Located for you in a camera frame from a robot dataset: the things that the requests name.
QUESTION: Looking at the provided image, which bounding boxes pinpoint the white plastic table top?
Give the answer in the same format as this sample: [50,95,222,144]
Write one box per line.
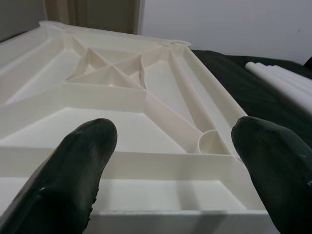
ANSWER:
[0,20,270,234]

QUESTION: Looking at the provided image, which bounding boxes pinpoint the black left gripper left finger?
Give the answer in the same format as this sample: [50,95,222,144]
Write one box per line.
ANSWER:
[0,118,118,234]

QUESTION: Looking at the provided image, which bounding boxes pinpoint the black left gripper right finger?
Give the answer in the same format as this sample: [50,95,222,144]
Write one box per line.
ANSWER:
[231,116,312,234]

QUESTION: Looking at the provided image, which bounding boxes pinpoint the black cloth table cover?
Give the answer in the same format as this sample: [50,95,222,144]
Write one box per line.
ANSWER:
[191,48,312,181]

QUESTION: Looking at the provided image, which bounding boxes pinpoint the white plastic table leg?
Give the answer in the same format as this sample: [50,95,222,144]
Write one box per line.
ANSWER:
[267,64,312,86]
[257,63,312,98]
[244,61,312,114]

